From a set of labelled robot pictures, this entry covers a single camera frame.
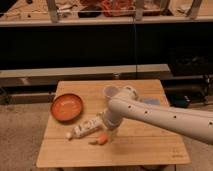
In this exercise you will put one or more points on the white plastic bottle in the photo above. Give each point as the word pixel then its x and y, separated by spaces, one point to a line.
pixel 85 128

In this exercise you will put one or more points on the orange toy carrot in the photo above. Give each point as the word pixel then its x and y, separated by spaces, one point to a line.
pixel 102 139

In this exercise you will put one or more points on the long wooden bench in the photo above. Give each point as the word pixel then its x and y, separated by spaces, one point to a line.
pixel 50 76

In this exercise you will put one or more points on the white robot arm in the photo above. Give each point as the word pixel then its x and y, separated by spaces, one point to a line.
pixel 124 103

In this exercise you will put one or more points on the orange ceramic bowl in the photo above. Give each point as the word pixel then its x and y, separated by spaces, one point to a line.
pixel 66 107

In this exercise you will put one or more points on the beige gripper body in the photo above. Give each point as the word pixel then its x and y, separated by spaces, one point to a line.
pixel 112 134

